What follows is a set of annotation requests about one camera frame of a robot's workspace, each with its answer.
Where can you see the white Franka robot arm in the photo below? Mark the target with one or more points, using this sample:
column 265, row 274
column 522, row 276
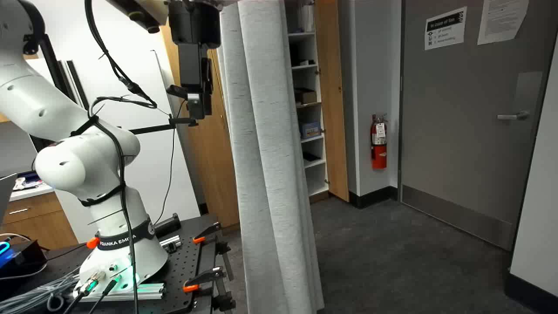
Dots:
column 35, row 98

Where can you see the grey door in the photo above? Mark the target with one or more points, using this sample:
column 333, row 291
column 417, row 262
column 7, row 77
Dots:
column 464, row 115

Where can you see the open wooden shelf cabinet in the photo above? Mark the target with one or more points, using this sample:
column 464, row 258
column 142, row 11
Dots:
column 332, row 87

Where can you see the blue plastic object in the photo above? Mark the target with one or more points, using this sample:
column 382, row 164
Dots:
column 4, row 253

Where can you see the white paper notice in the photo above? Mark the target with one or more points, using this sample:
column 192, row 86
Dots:
column 503, row 19

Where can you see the black equipment case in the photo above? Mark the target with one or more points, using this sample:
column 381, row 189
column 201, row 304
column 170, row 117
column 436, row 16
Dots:
column 27, row 258

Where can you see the black camera on stand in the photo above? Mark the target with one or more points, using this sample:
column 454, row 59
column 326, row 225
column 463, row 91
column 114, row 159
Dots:
column 175, row 91

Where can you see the black cylinder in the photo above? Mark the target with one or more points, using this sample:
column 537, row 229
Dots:
column 168, row 225

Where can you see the white partition panel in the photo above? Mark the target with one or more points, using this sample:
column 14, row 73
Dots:
column 541, row 220

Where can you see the black perforated mounting table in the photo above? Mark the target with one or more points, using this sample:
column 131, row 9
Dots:
column 180, row 267

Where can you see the grey fabric curtain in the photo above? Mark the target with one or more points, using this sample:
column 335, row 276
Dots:
column 267, row 145

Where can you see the black tripod legs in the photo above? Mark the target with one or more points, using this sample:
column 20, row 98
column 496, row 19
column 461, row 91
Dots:
column 75, row 80

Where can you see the black and white door sign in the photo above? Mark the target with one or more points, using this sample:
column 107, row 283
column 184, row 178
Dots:
column 445, row 32

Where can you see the red fire extinguisher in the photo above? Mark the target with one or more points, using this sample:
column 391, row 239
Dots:
column 379, row 150

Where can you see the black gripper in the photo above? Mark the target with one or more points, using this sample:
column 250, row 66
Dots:
column 194, row 23

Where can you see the wooden cabinet door panel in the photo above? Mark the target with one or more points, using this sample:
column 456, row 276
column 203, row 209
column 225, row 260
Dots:
column 211, row 168

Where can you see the orange clamp knob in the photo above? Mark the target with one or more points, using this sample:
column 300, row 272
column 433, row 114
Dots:
column 93, row 243

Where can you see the wooden drawer cabinet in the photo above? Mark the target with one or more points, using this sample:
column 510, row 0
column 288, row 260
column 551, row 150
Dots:
column 35, row 223

